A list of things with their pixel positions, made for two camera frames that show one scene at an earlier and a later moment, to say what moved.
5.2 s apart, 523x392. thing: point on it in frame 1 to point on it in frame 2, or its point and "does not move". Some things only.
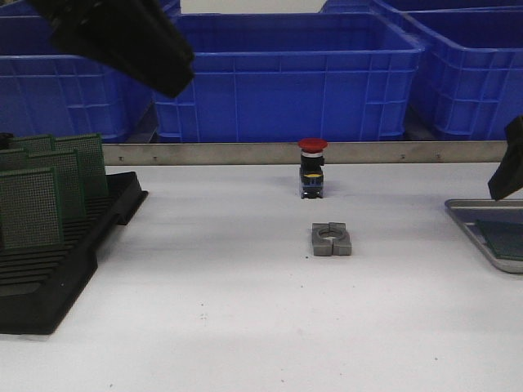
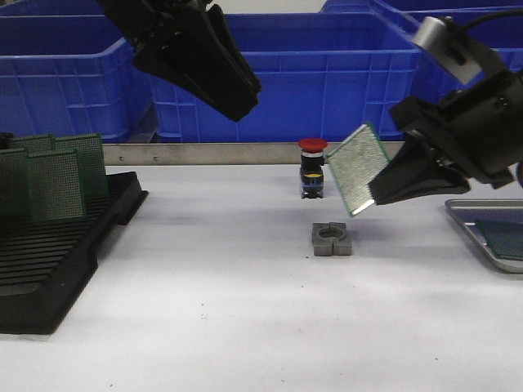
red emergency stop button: x=311 y=183 does not move
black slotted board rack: x=40 y=287 does not move
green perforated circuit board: x=31 y=208 to x=354 y=163
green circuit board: x=505 y=239 does not move
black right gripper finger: x=507 y=180 to x=479 y=131
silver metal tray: x=469 y=211 does not move
